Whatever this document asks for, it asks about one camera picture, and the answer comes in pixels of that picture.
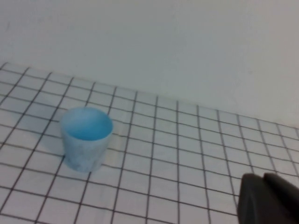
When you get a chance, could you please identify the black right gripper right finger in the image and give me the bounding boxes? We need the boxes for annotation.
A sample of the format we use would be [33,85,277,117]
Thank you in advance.
[263,172,299,224]

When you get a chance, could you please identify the white black-grid tablecloth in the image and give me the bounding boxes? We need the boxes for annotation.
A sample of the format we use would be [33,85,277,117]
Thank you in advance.
[0,62,299,224]

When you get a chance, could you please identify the blue marbled plastic cup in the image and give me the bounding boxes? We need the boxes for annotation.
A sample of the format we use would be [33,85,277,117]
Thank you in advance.
[61,106,114,173]

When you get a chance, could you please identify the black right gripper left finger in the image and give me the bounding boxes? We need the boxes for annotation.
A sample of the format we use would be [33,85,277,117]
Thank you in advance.
[237,173,281,224]

